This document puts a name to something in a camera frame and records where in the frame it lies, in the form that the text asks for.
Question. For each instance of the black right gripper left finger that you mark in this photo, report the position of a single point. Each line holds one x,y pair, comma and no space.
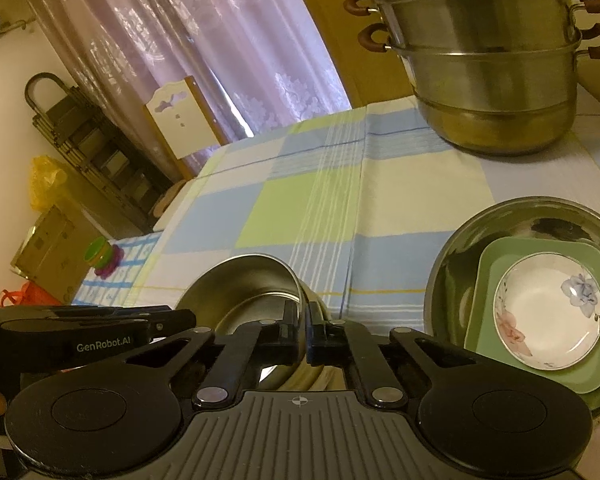
253,346

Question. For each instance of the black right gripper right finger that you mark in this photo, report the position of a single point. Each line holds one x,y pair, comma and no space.
366,371

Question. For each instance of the cream ribbed bowl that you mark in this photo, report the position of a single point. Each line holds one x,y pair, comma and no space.
312,372

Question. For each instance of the small steel bowl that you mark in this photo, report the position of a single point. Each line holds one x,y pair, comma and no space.
239,290

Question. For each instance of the green rectangular plate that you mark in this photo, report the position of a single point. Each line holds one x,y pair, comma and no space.
481,336

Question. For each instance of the small floral white dish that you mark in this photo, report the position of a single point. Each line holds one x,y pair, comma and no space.
546,310

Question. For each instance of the orange plastic bag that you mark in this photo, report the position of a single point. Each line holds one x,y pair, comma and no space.
30,294

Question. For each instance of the brown cardboard box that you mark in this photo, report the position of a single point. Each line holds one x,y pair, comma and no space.
52,254

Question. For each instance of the blue white patterned cloth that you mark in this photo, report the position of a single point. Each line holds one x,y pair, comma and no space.
112,290

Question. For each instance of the large steel basin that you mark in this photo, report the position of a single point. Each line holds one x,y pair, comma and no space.
452,280

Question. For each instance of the green purple stacked cups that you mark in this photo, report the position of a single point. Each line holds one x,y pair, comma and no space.
103,257

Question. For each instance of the checkered tablecloth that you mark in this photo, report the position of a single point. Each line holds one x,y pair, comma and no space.
359,204

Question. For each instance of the yellow plastic bag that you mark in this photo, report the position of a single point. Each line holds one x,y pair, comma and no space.
47,182

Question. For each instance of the black folded metal rack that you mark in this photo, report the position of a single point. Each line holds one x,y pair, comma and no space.
99,151

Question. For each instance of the white wooden chair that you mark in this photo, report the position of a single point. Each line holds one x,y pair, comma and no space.
185,123

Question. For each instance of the purple lace curtain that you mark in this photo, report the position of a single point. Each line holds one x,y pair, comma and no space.
260,64

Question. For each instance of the stacked steel steamer pot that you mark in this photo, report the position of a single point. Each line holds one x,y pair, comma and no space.
493,77

